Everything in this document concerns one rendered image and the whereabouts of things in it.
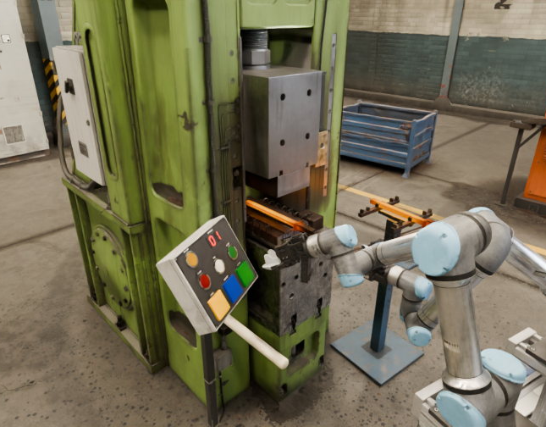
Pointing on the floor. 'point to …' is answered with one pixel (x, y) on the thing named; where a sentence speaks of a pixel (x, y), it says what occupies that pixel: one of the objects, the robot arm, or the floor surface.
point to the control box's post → (209, 379)
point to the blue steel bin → (388, 135)
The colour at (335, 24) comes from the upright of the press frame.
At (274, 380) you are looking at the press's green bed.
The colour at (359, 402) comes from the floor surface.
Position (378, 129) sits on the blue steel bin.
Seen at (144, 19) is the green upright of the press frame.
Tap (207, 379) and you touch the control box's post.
